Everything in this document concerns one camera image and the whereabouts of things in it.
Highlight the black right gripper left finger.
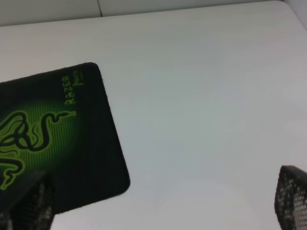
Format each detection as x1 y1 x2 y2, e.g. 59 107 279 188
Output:
0 171 55 230

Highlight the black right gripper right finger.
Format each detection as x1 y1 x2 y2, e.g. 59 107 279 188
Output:
274 165 307 230

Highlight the black green Razer mouse pad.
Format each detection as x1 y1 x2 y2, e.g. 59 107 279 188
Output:
0 62 130 213

